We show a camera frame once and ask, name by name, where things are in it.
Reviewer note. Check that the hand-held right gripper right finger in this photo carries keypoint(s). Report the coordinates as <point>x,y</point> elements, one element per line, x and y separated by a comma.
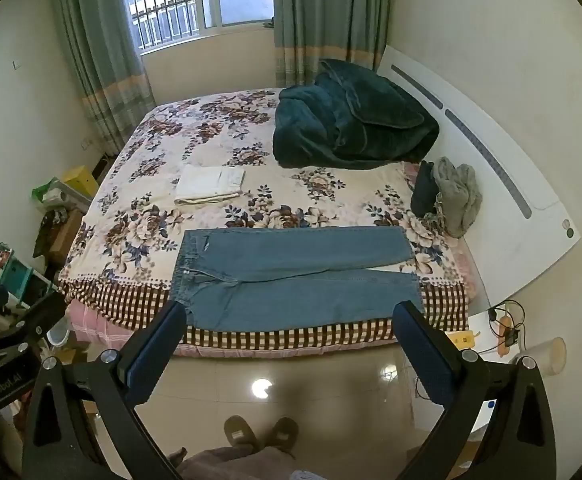
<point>423,360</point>

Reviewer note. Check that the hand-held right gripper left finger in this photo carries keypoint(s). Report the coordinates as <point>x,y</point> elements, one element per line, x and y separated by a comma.
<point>155,357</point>

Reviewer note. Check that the blue denim pants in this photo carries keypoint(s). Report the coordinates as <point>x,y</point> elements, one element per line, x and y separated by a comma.
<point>291,280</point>

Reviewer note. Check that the small yellow box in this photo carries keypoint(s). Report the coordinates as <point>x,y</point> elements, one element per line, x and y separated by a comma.
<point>460,340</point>

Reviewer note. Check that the colourful toy box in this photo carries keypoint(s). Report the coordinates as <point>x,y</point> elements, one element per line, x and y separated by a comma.
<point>6,265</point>

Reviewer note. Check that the cream power strip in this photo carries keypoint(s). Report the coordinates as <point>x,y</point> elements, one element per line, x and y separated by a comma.
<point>507,335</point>

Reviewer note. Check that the brown cardboard box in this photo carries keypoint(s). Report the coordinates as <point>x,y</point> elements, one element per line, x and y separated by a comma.
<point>66,237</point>

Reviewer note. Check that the clear plastic cup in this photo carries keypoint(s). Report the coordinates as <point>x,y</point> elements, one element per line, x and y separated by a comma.
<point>546,355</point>

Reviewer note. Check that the green plastic bag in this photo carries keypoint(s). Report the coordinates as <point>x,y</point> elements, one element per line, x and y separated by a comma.
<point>51,192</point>

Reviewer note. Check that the person's grey trouser leg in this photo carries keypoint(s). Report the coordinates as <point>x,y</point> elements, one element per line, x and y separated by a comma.
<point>251,465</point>

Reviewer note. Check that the yellow cardboard box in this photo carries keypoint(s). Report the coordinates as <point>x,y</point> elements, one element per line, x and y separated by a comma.
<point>82,182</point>

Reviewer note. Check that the white headboard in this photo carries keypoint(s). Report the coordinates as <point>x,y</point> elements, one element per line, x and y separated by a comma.
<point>513,242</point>

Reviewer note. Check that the grey crumpled cloth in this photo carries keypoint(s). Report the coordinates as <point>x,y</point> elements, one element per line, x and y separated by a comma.
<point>458,195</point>

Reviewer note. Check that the dark folded cloth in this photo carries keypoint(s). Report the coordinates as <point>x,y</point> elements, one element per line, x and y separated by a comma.
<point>423,190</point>

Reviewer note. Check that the folded white cloth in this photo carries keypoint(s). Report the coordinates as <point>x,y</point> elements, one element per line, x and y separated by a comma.
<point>206,185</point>

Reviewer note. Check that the dark green blanket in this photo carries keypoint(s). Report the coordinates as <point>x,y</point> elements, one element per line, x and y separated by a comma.
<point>351,120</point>

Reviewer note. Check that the teal striped curtain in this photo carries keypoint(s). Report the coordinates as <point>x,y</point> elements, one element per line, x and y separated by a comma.
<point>101,50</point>
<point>331,15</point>

